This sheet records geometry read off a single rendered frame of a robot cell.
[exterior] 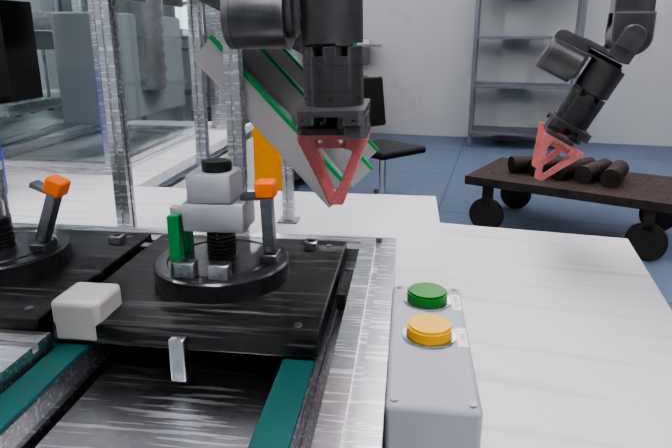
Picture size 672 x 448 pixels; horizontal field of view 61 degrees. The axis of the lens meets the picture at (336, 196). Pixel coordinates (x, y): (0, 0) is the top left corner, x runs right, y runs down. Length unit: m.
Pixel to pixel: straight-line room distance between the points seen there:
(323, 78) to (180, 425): 0.32
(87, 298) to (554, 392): 0.47
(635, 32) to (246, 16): 0.63
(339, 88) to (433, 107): 6.89
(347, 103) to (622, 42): 0.55
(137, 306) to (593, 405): 0.46
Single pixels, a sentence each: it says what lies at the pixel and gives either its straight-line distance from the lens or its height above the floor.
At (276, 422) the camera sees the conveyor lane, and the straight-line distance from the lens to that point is 0.45.
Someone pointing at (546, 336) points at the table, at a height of 0.86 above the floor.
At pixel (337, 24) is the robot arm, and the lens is 0.52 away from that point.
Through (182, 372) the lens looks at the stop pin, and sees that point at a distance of 0.53.
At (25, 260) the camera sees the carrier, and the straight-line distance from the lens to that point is 0.68.
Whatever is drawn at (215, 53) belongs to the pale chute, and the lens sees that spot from 0.82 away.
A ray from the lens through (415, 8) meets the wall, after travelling 7.40.
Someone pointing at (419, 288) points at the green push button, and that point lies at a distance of 0.59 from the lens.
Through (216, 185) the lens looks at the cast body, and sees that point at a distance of 0.57.
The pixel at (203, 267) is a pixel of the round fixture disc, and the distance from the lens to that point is 0.60.
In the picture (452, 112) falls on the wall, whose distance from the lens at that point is 7.40.
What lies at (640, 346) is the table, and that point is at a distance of 0.79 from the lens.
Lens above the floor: 1.21
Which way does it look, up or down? 16 degrees down
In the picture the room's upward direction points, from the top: straight up
